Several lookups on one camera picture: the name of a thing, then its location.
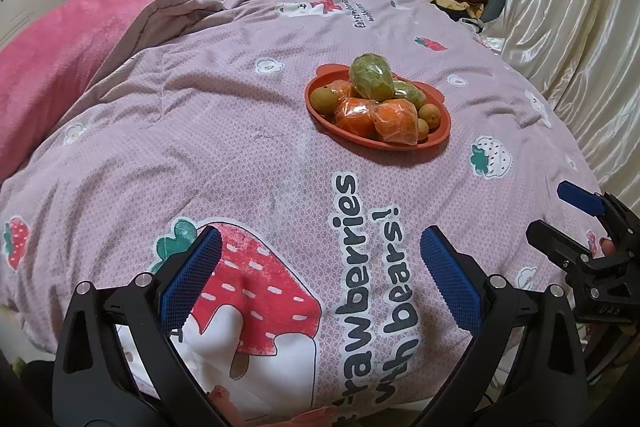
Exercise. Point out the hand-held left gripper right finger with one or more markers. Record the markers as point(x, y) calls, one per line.
point(450, 284)

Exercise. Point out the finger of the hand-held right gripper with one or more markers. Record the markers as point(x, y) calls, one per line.
point(552, 242)
point(580, 197)

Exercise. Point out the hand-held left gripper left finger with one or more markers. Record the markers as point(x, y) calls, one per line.
point(190, 282)

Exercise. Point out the brown longan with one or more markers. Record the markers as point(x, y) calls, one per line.
point(423, 130)
point(320, 98)
point(429, 111)

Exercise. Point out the plastic-wrapped orange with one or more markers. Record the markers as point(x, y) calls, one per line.
point(395, 122)
point(340, 89)
point(355, 117)

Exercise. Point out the plastic-wrapped green mandarin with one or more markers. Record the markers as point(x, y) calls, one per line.
point(407, 91)
point(371, 77)

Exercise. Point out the orange bear-eared plate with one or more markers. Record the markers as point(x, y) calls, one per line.
point(327, 74)

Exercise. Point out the person's right hand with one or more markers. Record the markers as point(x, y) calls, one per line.
point(608, 248)

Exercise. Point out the pink strawberry-print quilt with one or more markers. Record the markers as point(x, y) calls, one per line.
point(200, 157)

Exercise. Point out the person's bare foot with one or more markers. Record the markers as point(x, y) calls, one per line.
point(225, 407)

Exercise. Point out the cream satin curtain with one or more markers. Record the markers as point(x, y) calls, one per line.
point(560, 7)

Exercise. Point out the pink fleece blanket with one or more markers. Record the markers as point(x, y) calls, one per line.
point(75, 42)

